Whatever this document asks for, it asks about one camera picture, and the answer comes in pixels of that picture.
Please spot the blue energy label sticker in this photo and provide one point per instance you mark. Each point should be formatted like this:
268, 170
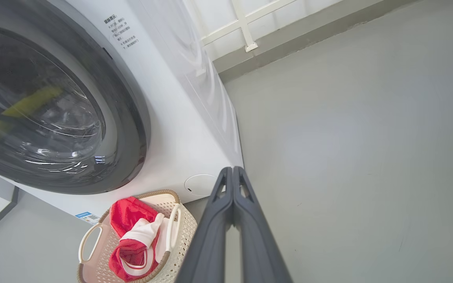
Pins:
87, 217

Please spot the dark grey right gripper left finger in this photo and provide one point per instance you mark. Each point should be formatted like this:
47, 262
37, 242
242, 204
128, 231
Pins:
210, 243

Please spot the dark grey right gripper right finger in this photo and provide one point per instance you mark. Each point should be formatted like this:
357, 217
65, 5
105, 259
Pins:
258, 243

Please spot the cream perforated laundry basket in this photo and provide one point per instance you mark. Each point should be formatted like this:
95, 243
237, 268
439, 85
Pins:
183, 232

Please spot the black printed text label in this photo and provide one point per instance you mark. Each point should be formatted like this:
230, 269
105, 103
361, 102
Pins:
121, 31

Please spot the round white filter cover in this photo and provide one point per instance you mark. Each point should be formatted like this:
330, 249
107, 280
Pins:
199, 184

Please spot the white railing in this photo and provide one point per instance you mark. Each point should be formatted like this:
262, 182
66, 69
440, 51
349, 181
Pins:
246, 23

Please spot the red garment with white trim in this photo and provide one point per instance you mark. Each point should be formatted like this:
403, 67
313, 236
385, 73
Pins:
130, 214

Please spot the white washing machine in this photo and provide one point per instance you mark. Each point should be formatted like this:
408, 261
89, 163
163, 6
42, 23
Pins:
183, 129

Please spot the dark round washing machine door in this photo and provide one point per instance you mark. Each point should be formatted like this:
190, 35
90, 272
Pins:
124, 129

